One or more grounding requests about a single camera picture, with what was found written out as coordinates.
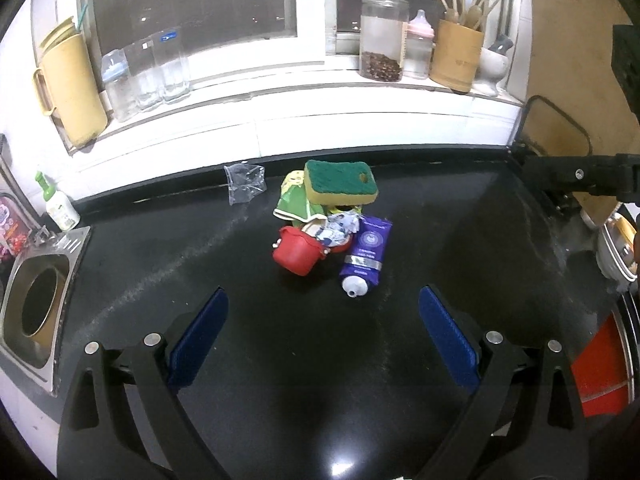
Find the red patterned packet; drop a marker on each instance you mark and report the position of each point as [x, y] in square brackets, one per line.
[12, 230]

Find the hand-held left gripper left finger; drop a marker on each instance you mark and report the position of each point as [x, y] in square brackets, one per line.
[197, 337]

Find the red plastic cup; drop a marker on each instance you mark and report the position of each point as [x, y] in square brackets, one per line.
[295, 255]

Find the white window frame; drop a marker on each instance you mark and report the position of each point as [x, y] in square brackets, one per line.
[312, 10]

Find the purple tube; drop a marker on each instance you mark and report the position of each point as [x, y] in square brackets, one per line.
[365, 255]

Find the white bottle with green cap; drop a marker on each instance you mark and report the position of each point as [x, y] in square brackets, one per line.
[59, 207]

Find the glass jar with brown spice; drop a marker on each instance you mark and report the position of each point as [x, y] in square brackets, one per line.
[382, 40]

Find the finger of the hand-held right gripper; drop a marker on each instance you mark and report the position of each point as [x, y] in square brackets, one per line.
[565, 175]

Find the baby bottle with pink collar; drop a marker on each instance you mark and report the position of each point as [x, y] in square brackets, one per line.
[419, 45]

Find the red plastic bin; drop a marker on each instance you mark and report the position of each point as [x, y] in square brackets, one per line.
[600, 360]

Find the wooden cutting board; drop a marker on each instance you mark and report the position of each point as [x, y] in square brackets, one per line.
[565, 50]

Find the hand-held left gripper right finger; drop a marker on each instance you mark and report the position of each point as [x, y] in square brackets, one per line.
[447, 335]

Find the stack of bowls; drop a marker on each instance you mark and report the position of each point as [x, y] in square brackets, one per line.
[617, 245]

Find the white mortar with pestle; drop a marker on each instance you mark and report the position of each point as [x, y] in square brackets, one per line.
[492, 67]

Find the clear plastic bag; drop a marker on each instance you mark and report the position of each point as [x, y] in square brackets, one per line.
[244, 182]

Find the bamboo utensil holder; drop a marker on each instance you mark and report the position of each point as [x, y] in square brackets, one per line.
[456, 55]

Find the green and yellow wrapper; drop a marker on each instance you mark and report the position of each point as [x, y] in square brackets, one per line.
[295, 200]

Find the stainless steel sink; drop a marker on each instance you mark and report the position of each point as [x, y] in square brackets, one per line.
[35, 310]

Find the yellow plastic pitcher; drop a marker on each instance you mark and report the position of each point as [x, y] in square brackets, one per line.
[70, 90]

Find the green and yellow sponge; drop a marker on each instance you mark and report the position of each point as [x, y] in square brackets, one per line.
[340, 182]

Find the white and blue paper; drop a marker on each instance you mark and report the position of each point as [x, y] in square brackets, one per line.
[337, 227]

